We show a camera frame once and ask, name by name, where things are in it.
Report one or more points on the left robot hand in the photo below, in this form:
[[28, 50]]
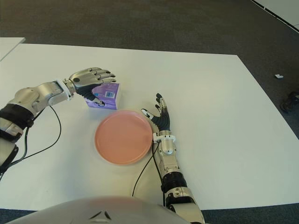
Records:
[[81, 78]]

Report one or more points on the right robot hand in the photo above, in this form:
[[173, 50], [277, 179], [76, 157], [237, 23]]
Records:
[[162, 122]]

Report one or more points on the purple tissue paper pack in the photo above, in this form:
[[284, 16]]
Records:
[[109, 98]]

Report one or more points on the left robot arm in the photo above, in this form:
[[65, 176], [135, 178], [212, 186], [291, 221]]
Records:
[[35, 93]]

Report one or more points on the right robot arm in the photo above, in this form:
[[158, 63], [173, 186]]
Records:
[[168, 158]]

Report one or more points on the pink round plate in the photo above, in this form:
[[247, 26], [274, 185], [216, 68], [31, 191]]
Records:
[[123, 137]]

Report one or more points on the white side table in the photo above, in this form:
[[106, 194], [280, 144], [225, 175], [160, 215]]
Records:
[[9, 46]]

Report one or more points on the silver robot torso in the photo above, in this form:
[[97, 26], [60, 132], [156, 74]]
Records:
[[93, 210]]

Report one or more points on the small white floor object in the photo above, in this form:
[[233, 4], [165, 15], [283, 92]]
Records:
[[278, 76]]

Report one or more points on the dark shoe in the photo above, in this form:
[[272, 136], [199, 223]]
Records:
[[290, 102]]

